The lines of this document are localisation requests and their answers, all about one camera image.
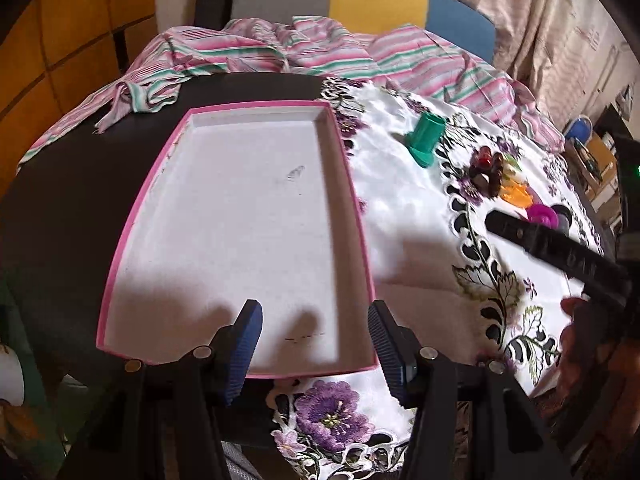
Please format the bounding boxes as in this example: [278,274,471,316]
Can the grey yellow blue chair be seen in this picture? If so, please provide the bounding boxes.
[194,0,497,63]

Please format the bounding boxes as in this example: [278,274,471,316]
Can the white mug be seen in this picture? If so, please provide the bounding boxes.
[0,344,25,406]

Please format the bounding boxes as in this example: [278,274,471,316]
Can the white floral embroidered tablecloth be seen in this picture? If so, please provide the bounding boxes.
[269,77,602,479]

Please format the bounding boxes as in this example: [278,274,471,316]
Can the orange plastic boat toy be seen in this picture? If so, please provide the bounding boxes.
[499,182,534,209]

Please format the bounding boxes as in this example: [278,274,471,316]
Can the green plastic cylinder toy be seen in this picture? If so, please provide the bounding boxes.
[404,112,447,168]

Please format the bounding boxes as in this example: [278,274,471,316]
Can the cluttered shelf with items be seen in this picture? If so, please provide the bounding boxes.
[565,104,639,232]

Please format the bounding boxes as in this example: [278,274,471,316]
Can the black grey cup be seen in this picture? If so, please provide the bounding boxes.
[551,204,573,235]

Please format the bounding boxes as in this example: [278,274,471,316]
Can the blue round container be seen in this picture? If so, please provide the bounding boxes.
[564,115,592,144]

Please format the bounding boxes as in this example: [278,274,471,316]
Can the magenta plastic mould toy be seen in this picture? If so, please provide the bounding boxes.
[526,204,559,230]

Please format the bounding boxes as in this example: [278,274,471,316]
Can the pink green striped cloth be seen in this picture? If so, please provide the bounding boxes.
[20,16,564,164]

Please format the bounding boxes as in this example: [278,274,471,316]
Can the dark brown wooden toy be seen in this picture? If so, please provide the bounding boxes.
[468,145,504,198]

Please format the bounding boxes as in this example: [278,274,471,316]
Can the person's right hand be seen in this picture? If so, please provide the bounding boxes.
[558,297,614,393]

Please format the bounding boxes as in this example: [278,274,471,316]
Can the pink white tray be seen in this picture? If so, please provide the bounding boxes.
[96,101,376,379]

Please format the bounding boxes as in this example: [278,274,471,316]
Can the beige patterned curtain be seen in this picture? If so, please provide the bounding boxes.
[458,0,637,127]

